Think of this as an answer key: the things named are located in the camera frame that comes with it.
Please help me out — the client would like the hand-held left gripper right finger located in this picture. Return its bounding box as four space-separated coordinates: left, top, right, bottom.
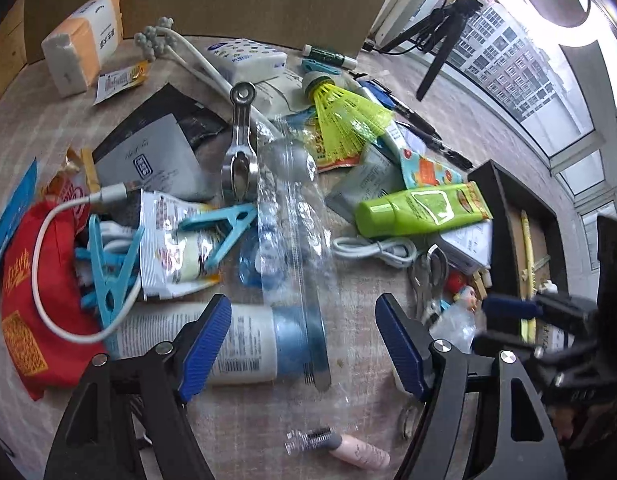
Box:
375 294 569 480

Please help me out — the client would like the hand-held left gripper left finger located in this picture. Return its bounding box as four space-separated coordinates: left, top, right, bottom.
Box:
43 294 232 480

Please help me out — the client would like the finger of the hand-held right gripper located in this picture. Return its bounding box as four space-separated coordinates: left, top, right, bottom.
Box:
482 294 596 321
471 330 596 362

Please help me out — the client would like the white bottle blue cap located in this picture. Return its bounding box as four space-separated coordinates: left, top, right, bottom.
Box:
110 302 310 387

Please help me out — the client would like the small figurine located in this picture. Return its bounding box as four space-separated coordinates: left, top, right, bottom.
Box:
441 270 485 317

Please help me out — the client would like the white charger box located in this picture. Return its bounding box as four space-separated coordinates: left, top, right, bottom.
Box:
432 220 494 277

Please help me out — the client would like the blue tape roll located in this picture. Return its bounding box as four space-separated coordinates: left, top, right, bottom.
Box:
237 244 280 292

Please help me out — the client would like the black storage tray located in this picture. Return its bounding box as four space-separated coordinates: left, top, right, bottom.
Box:
467 160 575 361

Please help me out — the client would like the green tube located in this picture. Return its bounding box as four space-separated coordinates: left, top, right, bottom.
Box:
355 182 494 239

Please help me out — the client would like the white cable grey plug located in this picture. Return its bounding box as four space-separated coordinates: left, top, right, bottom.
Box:
31 182 145 345

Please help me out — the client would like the wooden clothespin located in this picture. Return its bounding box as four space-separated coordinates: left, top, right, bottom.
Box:
80 147 102 197

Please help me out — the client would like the yellow shuttlecock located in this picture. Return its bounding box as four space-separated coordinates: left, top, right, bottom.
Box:
302 71 395 162

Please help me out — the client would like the yellow pencil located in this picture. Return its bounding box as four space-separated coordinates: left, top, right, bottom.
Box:
519 209 538 342

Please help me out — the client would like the colourful printed packet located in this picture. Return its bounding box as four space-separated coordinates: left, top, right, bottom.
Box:
382 124 465 192

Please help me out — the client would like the steel clothes clip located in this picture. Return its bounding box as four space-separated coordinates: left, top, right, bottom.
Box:
220 82 262 204

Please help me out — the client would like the black pen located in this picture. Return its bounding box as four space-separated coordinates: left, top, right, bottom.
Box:
355 77 475 170

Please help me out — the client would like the red white snack packet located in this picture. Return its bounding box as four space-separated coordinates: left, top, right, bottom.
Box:
40 149 95 213

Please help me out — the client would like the orange snack packet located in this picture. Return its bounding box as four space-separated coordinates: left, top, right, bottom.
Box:
287 110 365 173

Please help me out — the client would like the blue packet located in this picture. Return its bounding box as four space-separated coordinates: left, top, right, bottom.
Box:
0 157 40 302

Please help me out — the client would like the black sachet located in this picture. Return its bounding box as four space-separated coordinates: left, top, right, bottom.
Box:
91 82 230 162

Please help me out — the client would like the white paper pouch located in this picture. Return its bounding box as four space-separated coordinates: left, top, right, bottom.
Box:
257 72 315 117

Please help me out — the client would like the yellow white sachet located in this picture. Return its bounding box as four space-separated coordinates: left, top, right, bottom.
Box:
93 60 152 106

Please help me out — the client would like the black tripod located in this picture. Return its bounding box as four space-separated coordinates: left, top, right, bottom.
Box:
377 0 485 104

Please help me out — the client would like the white dotted tissue pack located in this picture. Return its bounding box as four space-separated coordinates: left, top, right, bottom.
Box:
205 37 289 84

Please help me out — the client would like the small teal clothespin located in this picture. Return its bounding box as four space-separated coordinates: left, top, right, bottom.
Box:
301 58 345 77

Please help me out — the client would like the green white lip balm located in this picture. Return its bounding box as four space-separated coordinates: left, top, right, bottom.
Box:
302 44 358 69

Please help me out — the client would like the orange white tissue pack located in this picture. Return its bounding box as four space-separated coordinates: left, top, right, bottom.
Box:
41 0 125 99

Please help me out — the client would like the metal key ring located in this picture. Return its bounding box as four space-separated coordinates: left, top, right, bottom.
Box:
397 400 425 442

